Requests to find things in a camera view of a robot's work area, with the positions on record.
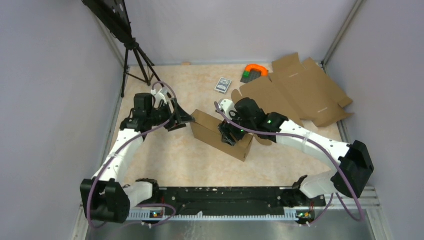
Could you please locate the blue playing card deck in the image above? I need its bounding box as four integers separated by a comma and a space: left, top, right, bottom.
214, 77, 232, 94

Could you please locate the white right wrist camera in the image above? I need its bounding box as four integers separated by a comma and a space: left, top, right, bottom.
217, 99, 237, 119

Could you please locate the orange curved toy piece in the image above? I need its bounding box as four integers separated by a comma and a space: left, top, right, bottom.
244, 64, 269, 77

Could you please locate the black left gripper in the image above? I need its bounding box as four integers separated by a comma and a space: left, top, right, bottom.
147, 98, 195, 132

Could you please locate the grey toy brick plate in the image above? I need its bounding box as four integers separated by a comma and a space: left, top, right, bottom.
240, 69, 262, 84

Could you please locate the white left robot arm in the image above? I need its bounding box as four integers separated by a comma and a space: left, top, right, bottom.
80, 93, 195, 223

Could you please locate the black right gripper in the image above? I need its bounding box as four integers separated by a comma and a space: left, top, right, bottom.
218, 108, 256, 146

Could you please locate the black tripod stand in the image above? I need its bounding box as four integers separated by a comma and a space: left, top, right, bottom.
120, 38, 161, 98

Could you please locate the black perforated board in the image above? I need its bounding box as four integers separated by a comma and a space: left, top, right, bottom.
82, 0, 133, 44

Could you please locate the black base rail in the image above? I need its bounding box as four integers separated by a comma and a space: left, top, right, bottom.
145, 186, 327, 217

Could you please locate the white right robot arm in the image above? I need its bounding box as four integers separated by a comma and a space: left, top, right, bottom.
214, 97, 375, 206

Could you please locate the brown cardboard box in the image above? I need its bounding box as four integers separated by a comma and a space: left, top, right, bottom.
231, 52, 353, 128
190, 109, 273, 162

